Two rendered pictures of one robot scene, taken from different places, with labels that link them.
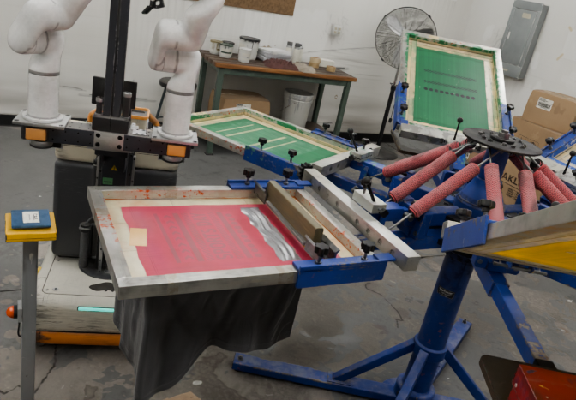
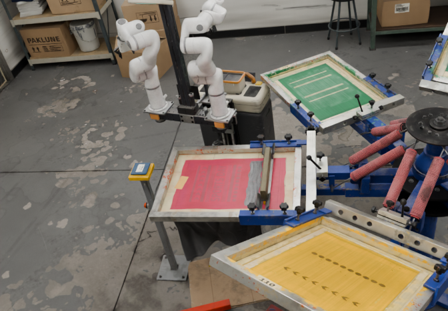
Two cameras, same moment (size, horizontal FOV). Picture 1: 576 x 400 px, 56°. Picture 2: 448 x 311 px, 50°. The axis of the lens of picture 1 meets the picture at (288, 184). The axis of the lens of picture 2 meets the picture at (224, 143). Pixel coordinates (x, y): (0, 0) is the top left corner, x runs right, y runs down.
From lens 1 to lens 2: 162 cm
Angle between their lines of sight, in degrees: 42
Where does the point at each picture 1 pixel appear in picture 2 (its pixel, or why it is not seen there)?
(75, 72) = not seen: outside the picture
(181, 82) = (211, 90)
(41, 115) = (154, 107)
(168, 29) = (191, 69)
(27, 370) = (160, 230)
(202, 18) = (201, 65)
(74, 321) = not seen: hidden behind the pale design
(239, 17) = not seen: outside the picture
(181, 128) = (219, 113)
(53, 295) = not seen: hidden behind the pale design
